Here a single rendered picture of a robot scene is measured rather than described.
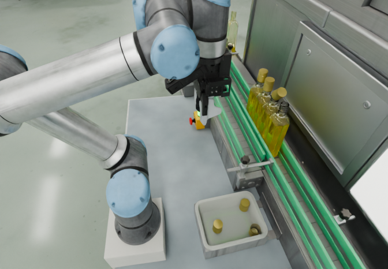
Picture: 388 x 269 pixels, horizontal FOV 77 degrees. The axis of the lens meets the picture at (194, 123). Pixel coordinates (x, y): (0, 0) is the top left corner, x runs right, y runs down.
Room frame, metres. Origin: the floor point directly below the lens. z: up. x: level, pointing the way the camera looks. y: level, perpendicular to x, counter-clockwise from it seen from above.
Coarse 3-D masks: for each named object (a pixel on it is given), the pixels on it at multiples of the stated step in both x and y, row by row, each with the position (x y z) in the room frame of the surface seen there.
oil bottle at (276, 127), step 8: (272, 120) 0.61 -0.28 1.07; (280, 120) 0.59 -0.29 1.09; (288, 120) 0.59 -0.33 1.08; (272, 128) 0.59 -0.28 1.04; (280, 128) 0.58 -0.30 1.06; (264, 136) 0.62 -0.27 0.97; (272, 136) 0.58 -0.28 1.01; (280, 136) 0.59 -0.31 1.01; (272, 144) 0.58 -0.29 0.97; (280, 144) 0.59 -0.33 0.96; (272, 152) 0.58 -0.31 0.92
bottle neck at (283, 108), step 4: (280, 104) 0.61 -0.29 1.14; (284, 104) 0.62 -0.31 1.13; (288, 104) 0.61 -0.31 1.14; (280, 108) 0.61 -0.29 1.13; (284, 108) 0.60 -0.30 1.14; (288, 108) 0.60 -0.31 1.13; (280, 112) 0.60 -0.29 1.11; (284, 112) 0.60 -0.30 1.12; (280, 116) 0.60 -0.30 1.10; (284, 116) 0.60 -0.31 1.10
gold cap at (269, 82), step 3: (267, 78) 0.73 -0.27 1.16; (270, 78) 0.73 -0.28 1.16; (273, 78) 0.73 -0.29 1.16; (264, 81) 0.73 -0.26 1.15; (267, 81) 0.71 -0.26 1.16; (270, 81) 0.71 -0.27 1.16; (273, 81) 0.71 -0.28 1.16; (264, 84) 0.72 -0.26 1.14; (267, 84) 0.71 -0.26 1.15; (270, 84) 0.71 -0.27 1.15; (273, 84) 0.71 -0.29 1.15; (264, 87) 0.72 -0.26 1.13; (267, 87) 0.71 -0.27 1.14; (270, 87) 0.71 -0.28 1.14; (264, 90) 0.71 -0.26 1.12; (267, 90) 0.71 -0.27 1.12; (270, 90) 0.71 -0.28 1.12
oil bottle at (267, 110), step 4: (264, 104) 0.68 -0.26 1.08; (268, 104) 0.67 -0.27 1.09; (264, 108) 0.67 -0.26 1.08; (268, 108) 0.65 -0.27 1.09; (272, 108) 0.65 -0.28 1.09; (276, 108) 0.65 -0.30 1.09; (260, 112) 0.68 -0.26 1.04; (264, 112) 0.66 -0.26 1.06; (268, 112) 0.64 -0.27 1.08; (272, 112) 0.64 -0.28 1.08; (260, 116) 0.68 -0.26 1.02; (264, 116) 0.65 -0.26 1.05; (268, 116) 0.64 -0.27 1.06; (260, 120) 0.67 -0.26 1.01; (264, 120) 0.64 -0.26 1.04; (260, 124) 0.66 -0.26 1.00; (264, 124) 0.64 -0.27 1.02; (260, 128) 0.65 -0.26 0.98; (264, 128) 0.64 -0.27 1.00; (260, 132) 0.65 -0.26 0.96
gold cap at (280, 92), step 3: (282, 87) 0.65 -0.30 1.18; (276, 90) 0.65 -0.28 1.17; (279, 90) 0.64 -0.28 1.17; (282, 90) 0.65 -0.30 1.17; (285, 90) 0.65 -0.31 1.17; (273, 93) 0.66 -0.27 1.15; (276, 93) 0.64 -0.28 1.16; (279, 93) 0.64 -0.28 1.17; (282, 93) 0.64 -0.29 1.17; (285, 93) 0.64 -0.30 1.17; (273, 96) 0.65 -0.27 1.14; (276, 96) 0.64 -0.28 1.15; (279, 96) 0.63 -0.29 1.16; (282, 96) 0.63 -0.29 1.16; (276, 99) 0.65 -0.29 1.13
